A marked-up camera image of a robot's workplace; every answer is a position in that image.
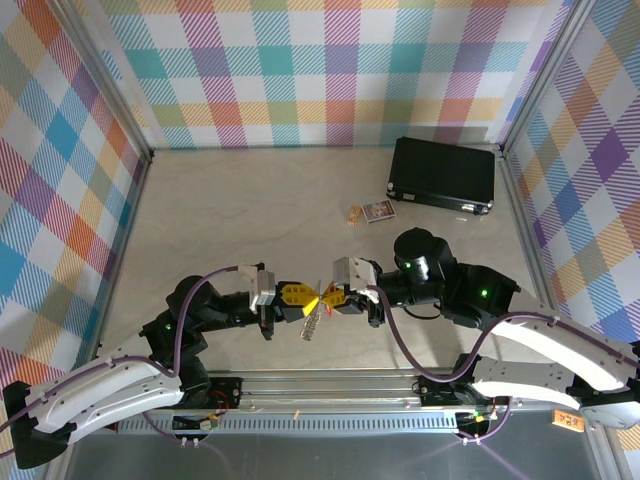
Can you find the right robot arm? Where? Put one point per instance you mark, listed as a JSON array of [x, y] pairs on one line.
[[550, 340]]

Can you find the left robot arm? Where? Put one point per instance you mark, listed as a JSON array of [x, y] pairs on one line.
[[100, 395]]

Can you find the playing card box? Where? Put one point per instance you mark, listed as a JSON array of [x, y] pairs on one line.
[[378, 211]]

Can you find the small orange paper packet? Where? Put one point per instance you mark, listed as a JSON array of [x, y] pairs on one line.
[[354, 216]]

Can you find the black hard case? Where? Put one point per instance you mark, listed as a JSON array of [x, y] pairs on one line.
[[440, 170]]

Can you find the small power connector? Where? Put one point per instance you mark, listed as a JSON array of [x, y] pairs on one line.
[[475, 417], [210, 424]]

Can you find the orange tag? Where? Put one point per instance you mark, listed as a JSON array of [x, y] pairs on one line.
[[567, 420]]

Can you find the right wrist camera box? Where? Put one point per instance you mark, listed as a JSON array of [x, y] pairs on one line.
[[350, 272]]

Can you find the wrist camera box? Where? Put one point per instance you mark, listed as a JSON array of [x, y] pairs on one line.
[[350, 272], [265, 290]]

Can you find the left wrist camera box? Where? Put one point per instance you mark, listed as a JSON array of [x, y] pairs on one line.
[[265, 290]]

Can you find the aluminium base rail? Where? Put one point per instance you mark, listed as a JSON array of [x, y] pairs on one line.
[[325, 385]]

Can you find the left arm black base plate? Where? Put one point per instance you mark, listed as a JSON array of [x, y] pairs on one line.
[[225, 392]]

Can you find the aluminium side rail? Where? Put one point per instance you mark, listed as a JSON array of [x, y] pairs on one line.
[[132, 225], [531, 250]]

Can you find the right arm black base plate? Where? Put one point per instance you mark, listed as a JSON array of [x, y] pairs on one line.
[[435, 392]]

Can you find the aluminium frame post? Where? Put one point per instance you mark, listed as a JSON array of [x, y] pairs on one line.
[[542, 75], [110, 75]]

